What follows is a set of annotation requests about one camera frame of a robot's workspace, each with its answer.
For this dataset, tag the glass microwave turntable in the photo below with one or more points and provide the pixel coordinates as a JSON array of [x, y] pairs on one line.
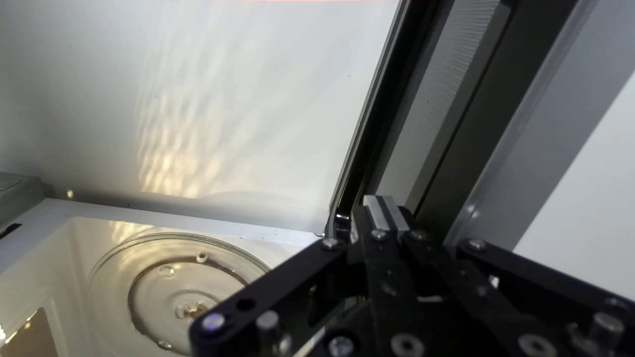
[[111, 284]]

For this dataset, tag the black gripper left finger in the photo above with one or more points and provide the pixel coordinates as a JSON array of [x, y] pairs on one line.
[[297, 280]]

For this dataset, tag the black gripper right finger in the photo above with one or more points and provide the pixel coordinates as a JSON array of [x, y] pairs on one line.
[[516, 280]]

